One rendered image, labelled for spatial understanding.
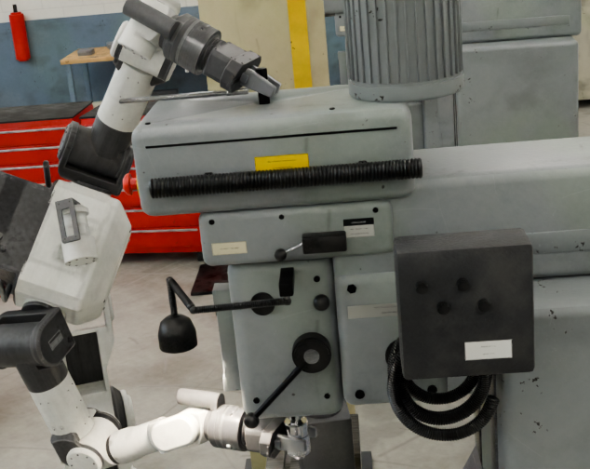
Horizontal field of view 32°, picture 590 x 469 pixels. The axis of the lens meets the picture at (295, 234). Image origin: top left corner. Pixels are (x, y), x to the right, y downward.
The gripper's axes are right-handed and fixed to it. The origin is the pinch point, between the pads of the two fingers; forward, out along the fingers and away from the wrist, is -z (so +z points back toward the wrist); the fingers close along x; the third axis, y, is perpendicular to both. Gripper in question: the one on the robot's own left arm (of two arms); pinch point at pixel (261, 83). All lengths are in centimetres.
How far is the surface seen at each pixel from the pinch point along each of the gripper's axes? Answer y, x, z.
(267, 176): -8.2, 15.3, -11.0
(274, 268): -25.7, 9.4, -17.8
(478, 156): 3.5, -11.3, -39.1
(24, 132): -246, -384, 223
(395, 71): 13.9, 2.2, -20.5
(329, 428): -73, -25, -40
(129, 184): -26.1, 8.6, 12.7
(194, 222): -250, -400, 101
